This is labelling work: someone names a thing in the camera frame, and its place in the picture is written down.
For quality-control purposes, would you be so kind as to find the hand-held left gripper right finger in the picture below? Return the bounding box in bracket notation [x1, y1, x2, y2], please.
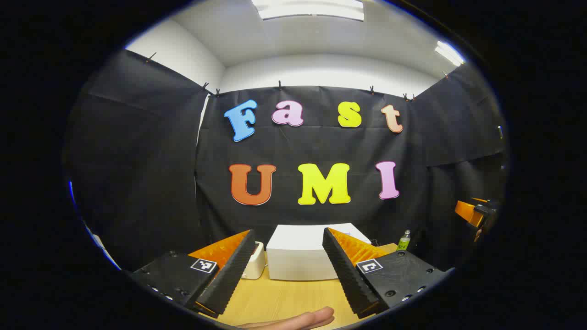
[322, 227, 450, 320]

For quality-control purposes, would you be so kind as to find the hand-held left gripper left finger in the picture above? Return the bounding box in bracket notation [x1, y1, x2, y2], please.
[130, 229, 257, 318]

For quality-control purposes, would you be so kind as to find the white microwave oven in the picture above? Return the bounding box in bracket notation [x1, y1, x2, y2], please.
[266, 223, 372, 281]

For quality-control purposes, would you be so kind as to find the white toaster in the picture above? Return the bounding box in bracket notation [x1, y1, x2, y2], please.
[241, 242, 267, 280]

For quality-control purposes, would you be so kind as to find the small ceiling light panel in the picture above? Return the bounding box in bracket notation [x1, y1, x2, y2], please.
[435, 40, 465, 67]

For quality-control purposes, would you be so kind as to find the long ceiling light panel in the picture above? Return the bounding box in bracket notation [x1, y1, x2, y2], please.
[251, 0, 365, 22]

